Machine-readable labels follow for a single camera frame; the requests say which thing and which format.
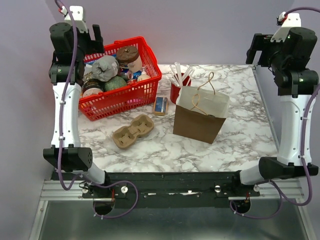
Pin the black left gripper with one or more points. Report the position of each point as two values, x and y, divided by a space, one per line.
95 46

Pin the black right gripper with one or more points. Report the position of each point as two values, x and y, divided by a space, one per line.
261 42

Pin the brown paper bag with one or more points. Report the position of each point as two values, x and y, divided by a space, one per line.
192 107

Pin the cardboard cup carrier tray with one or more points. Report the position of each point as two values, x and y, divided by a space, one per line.
127 135

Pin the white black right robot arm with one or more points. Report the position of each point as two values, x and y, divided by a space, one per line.
287 59

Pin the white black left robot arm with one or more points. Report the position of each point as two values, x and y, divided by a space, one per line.
66 75

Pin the grey crumpled bag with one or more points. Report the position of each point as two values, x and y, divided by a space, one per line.
103 69

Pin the brown lidded round container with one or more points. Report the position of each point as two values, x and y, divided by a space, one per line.
129 57

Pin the blue white can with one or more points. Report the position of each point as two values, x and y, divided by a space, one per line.
128 75

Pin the green round melon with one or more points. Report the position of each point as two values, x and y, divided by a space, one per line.
114 83

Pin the black gold labelled jar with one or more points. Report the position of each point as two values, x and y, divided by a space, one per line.
91 86

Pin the small white pump bottle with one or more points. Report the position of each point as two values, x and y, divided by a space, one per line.
143 76

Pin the red plastic shopping basket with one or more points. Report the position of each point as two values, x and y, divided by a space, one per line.
102 105

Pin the red ribbed cup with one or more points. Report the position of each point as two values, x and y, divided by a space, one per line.
175 89

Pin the blue tan small box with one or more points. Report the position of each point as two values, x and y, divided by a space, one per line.
160 106

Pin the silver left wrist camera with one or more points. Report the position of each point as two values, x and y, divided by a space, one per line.
78 14

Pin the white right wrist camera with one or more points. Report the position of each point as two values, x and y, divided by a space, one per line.
286 22

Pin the black mounting base rail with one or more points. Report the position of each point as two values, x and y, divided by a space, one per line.
168 190

